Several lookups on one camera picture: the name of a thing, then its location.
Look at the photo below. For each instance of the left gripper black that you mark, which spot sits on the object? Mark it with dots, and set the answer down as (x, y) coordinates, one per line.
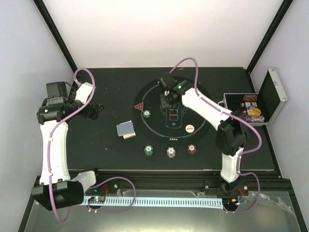
(95, 111)

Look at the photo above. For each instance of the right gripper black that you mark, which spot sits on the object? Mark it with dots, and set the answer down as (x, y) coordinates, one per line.
(164, 103)

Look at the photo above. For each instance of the green chips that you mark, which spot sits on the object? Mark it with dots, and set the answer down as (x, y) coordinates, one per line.
(146, 113)

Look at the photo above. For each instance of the red triangular all-in button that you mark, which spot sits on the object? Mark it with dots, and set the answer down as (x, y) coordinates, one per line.
(139, 106)

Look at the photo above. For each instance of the white dealer button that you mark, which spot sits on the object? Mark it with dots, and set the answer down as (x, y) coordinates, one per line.
(189, 128)

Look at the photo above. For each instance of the red chip stack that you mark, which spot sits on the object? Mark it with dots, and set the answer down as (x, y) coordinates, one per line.
(191, 149)

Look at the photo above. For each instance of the green chip stack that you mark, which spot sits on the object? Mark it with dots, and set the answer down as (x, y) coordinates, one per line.
(148, 150)

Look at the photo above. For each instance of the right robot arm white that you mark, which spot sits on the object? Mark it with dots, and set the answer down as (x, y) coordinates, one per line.
(231, 136)

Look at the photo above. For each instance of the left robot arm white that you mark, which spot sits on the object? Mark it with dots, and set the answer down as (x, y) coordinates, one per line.
(56, 188)

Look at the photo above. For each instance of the round black poker mat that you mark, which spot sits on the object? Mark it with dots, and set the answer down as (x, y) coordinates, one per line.
(167, 125)

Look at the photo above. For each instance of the blue-backed playing card deck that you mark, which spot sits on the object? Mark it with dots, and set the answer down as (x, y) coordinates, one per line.
(120, 130)

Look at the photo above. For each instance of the brown chips row in case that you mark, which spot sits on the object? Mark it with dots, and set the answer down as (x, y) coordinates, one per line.
(250, 98)

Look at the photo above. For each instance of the boxed card deck in case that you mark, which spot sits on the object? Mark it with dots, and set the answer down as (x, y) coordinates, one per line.
(249, 107)

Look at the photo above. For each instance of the purple chips row in case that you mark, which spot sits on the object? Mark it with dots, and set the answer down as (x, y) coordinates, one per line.
(255, 119)

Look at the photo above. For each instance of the yellow round button in case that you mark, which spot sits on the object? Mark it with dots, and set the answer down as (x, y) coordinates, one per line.
(256, 112)

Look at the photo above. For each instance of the left controller circuit board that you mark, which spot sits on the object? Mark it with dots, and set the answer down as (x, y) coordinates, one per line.
(96, 199)

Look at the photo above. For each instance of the controller circuit board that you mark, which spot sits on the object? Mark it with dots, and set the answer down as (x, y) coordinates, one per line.
(234, 201)
(96, 199)

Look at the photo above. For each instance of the aluminium poker case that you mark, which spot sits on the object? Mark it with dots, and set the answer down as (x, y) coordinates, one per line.
(259, 108)

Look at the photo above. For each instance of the right controller circuit board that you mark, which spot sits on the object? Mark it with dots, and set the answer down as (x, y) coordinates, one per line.
(234, 201)

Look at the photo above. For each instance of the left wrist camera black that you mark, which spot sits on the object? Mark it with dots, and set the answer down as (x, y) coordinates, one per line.
(56, 92)

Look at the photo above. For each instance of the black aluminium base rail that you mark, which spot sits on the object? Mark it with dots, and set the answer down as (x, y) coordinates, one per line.
(192, 180)

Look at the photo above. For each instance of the white slotted cable duct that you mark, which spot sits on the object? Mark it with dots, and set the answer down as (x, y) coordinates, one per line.
(158, 202)

